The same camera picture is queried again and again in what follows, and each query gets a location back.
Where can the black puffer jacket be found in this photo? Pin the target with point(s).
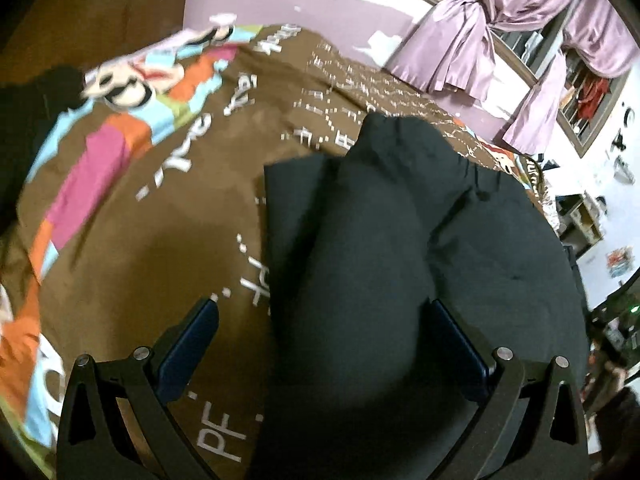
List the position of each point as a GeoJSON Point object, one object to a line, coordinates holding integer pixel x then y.
{"type": "Point", "coordinates": [380, 240]}

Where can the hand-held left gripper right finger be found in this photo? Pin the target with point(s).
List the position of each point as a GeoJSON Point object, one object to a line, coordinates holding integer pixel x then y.
{"type": "Point", "coordinates": [452, 345]}

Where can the red hanging garment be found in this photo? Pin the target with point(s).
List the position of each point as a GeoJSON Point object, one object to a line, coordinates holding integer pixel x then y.
{"type": "Point", "coordinates": [592, 97]}

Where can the dark cloth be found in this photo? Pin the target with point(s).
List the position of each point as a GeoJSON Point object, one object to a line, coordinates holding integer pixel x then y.
{"type": "Point", "coordinates": [30, 120]}

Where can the wooden headboard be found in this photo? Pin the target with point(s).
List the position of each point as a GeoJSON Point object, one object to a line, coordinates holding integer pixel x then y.
{"type": "Point", "coordinates": [95, 10]}

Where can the brown printed cartoon blanket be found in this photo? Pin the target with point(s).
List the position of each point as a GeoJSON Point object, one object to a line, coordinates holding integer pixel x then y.
{"type": "Point", "coordinates": [165, 240]}

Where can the colourful wall sticker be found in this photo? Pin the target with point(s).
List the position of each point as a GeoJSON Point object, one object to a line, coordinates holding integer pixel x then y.
{"type": "Point", "coordinates": [621, 262]}

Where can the small white shelf unit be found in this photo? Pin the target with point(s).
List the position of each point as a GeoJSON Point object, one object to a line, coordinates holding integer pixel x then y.
{"type": "Point", "coordinates": [582, 222]}

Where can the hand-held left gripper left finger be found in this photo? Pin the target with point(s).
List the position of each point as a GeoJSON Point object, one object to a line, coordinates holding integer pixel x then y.
{"type": "Point", "coordinates": [192, 345]}

